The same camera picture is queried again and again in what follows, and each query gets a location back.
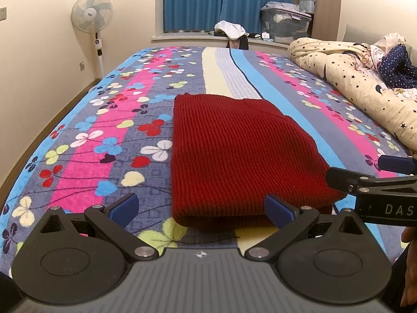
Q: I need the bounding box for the white standing fan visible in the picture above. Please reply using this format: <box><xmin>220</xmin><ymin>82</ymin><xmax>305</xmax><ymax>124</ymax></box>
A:
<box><xmin>71</xmin><ymin>0</ymin><xmax>114</xmax><ymax>79</ymax></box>

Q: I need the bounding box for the blue curtain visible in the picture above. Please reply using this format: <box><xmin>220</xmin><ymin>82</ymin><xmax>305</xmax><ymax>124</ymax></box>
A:
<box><xmin>163</xmin><ymin>0</ymin><xmax>295</xmax><ymax>33</ymax></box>

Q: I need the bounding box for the window sill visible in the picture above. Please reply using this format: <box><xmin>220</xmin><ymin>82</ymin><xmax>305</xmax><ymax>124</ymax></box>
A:
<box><xmin>151</xmin><ymin>32</ymin><xmax>294</xmax><ymax>49</ymax></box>

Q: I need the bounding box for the clear plastic storage box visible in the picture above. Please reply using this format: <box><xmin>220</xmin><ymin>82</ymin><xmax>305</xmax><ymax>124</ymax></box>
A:
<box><xmin>260</xmin><ymin>3</ymin><xmax>312</xmax><ymax>44</ymax></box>

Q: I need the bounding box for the white clothes pile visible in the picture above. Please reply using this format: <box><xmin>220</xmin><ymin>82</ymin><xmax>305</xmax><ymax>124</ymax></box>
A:
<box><xmin>214</xmin><ymin>20</ymin><xmax>247</xmax><ymax>39</ymax></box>

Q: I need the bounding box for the navy dotted cloth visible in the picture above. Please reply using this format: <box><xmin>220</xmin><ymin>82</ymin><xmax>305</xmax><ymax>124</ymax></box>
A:
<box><xmin>381</xmin><ymin>44</ymin><xmax>417</xmax><ymax>89</ymax></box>

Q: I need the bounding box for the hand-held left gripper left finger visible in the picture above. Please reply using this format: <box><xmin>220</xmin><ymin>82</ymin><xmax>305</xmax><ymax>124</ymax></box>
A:
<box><xmin>33</xmin><ymin>192</ymin><xmax>157</xmax><ymax>262</ymax></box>

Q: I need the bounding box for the red knitted sweater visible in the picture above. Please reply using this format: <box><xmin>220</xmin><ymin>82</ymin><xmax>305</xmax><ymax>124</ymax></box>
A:
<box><xmin>171</xmin><ymin>93</ymin><xmax>348</xmax><ymax>233</ymax></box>

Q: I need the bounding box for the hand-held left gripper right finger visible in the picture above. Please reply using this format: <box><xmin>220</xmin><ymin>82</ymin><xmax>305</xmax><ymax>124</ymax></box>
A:
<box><xmin>244</xmin><ymin>194</ymin><xmax>372</xmax><ymax>262</ymax></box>

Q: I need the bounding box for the dark chair back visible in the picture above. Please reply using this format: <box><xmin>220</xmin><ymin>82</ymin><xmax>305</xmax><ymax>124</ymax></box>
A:
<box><xmin>226</xmin><ymin>37</ymin><xmax>250</xmax><ymax>50</ymax></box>

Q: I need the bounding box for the cream star-print quilt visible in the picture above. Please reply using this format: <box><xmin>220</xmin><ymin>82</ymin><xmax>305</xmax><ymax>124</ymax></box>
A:
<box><xmin>287</xmin><ymin>33</ymin><xmax>417</xmax><ymax>152</ymax></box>

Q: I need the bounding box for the wooden wardrobe shelf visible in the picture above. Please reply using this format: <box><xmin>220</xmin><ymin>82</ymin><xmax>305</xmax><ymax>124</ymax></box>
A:
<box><xmin>283</xmin><ymin>0</ymin><xmax>342</xmax><ymax>41</ymax></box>

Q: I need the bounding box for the person's right hand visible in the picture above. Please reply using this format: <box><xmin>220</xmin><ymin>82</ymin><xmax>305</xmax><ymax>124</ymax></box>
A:
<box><xmin>401</xmin><ymin>227</ymin><xmax>417</xmax><ymax>302</ymax></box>

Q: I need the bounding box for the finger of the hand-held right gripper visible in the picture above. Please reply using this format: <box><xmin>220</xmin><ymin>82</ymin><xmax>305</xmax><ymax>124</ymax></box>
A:
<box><xmin>325</xmin><ymin>166</ymin><xmax>375</xmax><ymax>200</ymax></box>
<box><xmin>378</xmin><ymin>155</ymin><xmax>416</xmax><ymax>174</ymax></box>

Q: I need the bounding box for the floral striped bed sheet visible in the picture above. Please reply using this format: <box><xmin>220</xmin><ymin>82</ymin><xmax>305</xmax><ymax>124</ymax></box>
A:
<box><xmin>0</xmin><ymin>46</ymin><xmax>417</xmax><ymax>268</ymax></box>

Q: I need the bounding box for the folded light cloth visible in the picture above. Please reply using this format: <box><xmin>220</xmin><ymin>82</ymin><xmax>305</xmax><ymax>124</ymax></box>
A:
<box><xmin>265</xmin><ymin>2</ymin><xmax>299</xmax><ymax>12</ymax></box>

